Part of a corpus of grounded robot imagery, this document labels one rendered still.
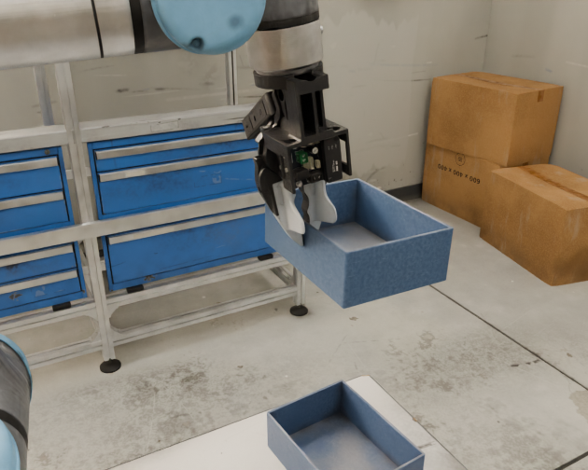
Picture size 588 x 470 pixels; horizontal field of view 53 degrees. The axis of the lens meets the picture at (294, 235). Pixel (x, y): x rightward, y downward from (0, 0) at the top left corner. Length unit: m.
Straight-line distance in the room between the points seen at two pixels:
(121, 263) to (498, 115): 2.15
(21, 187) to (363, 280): 1.55
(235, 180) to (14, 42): 1.86
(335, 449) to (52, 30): 0.77
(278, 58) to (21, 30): 0.25
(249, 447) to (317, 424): 0.12
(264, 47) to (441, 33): 3.24
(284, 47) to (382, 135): 3.09
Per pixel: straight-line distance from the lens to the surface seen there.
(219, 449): 1.01
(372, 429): 1.00
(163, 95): 2.98
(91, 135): 2.02
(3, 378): 0.70
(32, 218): 2.10
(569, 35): 3.67
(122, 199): 2.12
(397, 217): 0.78
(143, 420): 2.15
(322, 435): 1.02
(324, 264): 0.67
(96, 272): 2.20
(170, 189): 2.16
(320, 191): 0.67
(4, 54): 0.42
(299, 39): 0.58
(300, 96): 0.60
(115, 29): 0.42
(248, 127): 0.71
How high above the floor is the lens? 1.41
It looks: 25 degrees down
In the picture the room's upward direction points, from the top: straight up
